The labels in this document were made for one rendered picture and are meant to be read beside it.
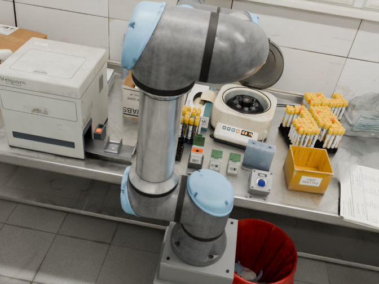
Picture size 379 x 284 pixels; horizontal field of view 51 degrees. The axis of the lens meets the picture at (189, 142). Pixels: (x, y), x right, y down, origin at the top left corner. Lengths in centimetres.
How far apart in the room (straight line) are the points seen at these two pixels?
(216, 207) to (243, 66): 37
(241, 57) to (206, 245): 53
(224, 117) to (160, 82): 90
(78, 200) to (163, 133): 141
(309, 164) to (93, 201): 112
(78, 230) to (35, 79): 122
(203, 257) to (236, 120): 66
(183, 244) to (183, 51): 55
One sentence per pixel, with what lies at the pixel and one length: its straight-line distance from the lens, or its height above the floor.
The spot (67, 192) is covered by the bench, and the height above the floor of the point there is 27.
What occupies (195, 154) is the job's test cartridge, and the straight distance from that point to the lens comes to 137.
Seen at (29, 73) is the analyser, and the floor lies 117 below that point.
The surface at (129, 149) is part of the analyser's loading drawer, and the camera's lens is 141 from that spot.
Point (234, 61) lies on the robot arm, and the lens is 64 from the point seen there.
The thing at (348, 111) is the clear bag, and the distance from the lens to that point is 183.
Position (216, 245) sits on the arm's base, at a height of 101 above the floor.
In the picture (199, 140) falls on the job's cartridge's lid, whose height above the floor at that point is 98.
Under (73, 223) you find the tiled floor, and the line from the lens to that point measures 238.
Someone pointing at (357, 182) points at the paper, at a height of 89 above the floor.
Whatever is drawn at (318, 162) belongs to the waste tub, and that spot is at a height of 91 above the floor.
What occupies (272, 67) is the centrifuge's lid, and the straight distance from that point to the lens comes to 175.
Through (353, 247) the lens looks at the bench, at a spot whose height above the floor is 27.
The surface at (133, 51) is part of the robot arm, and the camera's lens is 64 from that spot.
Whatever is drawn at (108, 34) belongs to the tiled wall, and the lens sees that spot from 188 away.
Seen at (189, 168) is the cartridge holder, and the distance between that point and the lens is 140.
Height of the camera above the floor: 183
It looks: 38 degrees down
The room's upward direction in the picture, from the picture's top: 8 degrees clockwise
